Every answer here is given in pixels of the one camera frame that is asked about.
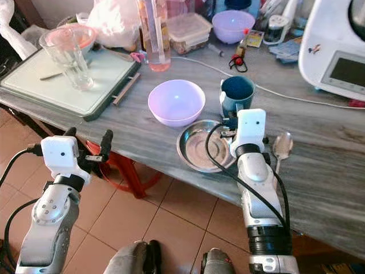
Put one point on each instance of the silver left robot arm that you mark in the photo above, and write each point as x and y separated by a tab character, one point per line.
47	228

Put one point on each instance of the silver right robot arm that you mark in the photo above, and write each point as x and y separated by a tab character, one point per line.
259	194

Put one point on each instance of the teal mug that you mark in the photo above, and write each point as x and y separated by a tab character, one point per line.
238	94

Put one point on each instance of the red plastic stool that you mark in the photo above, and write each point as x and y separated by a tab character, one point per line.
125	171

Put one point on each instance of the round steel plate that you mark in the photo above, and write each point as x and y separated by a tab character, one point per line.
197	149

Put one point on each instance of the white tray with dark rim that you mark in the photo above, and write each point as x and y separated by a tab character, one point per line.
34	91

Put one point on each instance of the steel spoon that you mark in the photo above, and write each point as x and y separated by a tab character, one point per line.
282	145

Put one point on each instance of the large purple plastic bowl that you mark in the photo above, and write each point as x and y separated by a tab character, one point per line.
175	103

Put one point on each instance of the metal utensil on tray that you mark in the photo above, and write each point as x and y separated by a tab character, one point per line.
51	76

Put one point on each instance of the clear glass tumbler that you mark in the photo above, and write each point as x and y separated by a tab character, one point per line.
71	63

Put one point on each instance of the small pink clip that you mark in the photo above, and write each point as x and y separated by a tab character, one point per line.
137	57

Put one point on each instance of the small yellow card packet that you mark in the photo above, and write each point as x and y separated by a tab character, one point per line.
255	39

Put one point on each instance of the blue printed packets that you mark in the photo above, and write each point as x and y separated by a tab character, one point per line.
286	50

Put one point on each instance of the small purple plastic bowl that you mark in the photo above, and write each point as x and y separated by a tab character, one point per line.
232	27

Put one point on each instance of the clear plastic lidded container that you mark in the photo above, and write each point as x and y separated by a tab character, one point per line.
187	33

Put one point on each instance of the grey left robot leg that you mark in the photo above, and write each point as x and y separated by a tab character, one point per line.
134	260

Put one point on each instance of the grey robot leg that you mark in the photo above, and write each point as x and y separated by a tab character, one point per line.
134	260
217	262

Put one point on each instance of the tall clear pitcher pink liquid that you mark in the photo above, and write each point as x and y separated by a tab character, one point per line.
155	40

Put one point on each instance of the crumpled translucent plastic bag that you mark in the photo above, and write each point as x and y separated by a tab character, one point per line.
14	31

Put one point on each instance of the white plastic bag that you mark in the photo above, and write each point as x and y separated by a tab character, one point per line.
111	21

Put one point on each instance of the white kitchen appliance with display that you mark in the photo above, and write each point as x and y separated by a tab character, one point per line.
328	40

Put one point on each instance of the grey right robot leg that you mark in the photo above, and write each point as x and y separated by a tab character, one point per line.
217	262

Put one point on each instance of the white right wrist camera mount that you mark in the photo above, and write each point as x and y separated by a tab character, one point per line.
250	128

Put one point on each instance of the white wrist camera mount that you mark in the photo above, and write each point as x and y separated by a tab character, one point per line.
61	157
250	128

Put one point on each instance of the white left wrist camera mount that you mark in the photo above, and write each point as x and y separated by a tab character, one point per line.
61	157

